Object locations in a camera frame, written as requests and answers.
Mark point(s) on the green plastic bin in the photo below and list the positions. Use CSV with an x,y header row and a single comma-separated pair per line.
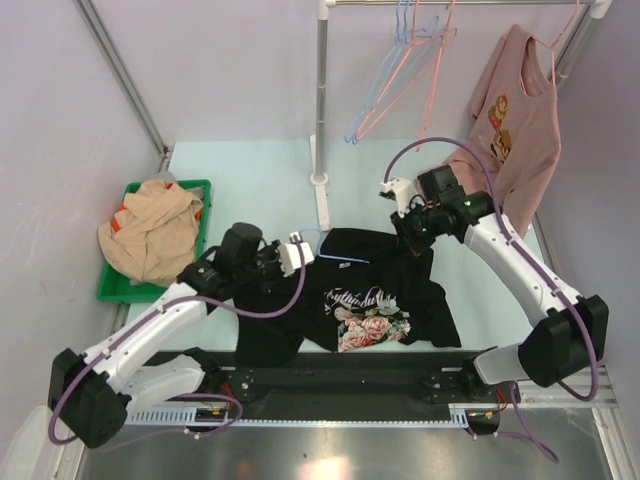
x,y
116,288

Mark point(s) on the clothes rack metal frame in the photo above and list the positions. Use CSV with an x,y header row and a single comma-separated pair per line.
x,y
373,79

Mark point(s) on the white cable duct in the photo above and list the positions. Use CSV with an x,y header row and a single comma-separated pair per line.
x,y
182,416

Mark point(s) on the beige garment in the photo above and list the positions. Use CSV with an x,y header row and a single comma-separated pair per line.
x,y
158,234

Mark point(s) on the pink hanger holding shirt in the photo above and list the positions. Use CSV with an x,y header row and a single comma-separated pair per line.
x,y
553,46

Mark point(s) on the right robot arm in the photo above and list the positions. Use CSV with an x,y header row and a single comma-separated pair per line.
x,y
568,329

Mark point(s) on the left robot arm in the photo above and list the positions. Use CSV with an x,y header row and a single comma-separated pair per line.
x,y
92,393

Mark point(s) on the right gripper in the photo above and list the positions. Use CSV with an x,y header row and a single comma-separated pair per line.
x,y
402,225

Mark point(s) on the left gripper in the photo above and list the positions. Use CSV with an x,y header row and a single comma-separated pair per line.
x,y
279,276

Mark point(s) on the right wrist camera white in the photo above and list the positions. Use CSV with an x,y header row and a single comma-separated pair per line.
x,y
401,191

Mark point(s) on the black t-shirt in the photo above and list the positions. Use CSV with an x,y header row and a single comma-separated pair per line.
x,y
344,307

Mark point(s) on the aluminium corner post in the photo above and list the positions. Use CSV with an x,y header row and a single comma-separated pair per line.
x,y
110,52

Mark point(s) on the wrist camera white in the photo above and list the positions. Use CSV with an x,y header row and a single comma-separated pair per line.
x,y
401,191
294,254

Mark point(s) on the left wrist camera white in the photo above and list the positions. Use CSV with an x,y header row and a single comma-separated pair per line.
x,y
294,254

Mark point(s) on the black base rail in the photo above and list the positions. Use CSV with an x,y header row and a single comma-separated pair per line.
x,y
354,387

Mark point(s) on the pink mario t-shirt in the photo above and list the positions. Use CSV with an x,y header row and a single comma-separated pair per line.
x,y
516,130

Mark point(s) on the pink wire hanger middle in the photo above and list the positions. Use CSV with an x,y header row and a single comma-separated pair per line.
x,y
445,38

